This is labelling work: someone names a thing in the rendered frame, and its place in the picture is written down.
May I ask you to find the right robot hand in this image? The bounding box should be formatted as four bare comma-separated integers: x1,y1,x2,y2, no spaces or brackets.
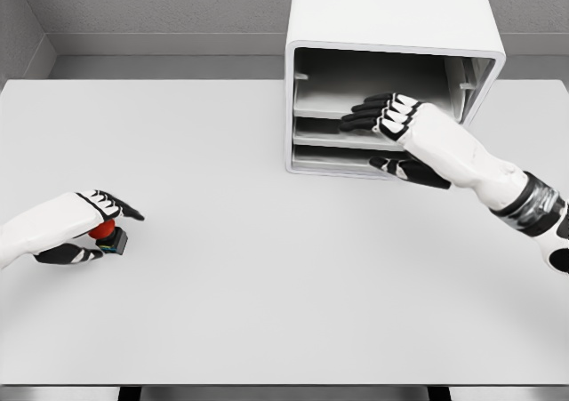
339,92,469,191

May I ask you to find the red button black load switch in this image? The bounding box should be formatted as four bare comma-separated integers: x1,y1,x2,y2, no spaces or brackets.
86,220,131,257

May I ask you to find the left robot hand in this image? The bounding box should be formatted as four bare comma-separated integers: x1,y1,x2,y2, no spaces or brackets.
26,188,146,267

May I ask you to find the white multi-storey storage cabinet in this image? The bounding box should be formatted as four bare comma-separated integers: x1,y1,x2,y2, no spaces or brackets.
284,0,508,181

